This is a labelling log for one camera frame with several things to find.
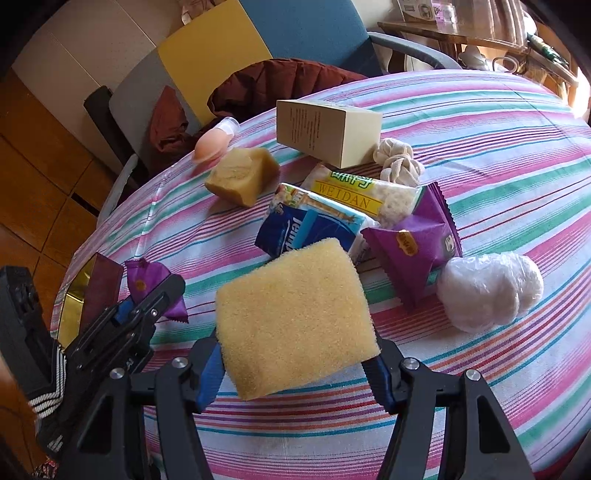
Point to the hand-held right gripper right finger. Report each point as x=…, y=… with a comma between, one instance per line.
x=379, y=374

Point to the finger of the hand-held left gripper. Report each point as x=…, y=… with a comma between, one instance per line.
x=99, y=325
x=159, y=300

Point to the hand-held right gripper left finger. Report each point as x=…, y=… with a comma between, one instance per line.
x=211, y=369

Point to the small purple candy packet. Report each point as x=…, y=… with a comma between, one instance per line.
x=142, y=274

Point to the yellow sponge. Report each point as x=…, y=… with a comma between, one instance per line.
x=295, y=314

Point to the maroon and gold box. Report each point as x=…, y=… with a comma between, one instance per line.
x=99, y=286

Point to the large purple snack packet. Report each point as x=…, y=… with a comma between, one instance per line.
x=411, y=249

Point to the white plastic-wrapped ball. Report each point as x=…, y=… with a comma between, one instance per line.
x=489, y=290

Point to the yellow-brown soap block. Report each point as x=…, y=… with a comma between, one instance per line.
x=242, y=177

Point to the blue tissue pack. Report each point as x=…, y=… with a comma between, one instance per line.
x=304, y=221

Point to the pink bottle with clear cap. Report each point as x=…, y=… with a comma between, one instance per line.
x=212, y=143

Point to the rice cracker packet yellow label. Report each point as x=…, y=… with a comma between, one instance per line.
x=364, y=196

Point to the cream carton box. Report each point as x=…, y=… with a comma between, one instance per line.
x=332, y=131

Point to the maroon jacket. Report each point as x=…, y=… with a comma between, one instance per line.
x=277, y=81

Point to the striped cloth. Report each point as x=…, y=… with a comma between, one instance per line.
x=498, y=152

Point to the blue and yellow armchair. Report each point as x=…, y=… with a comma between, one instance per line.
x=304, y=27

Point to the wooden side table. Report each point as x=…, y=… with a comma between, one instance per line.
x=461, y=39

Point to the white printed box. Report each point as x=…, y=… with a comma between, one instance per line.
x=415, y=9

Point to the beige curtain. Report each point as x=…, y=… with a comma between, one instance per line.
x=505, y=21

